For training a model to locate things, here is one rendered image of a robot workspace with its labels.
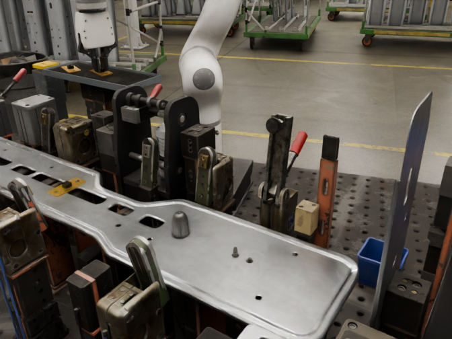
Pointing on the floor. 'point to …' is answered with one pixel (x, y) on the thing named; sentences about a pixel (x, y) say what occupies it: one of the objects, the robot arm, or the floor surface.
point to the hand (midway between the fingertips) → (99, 64)
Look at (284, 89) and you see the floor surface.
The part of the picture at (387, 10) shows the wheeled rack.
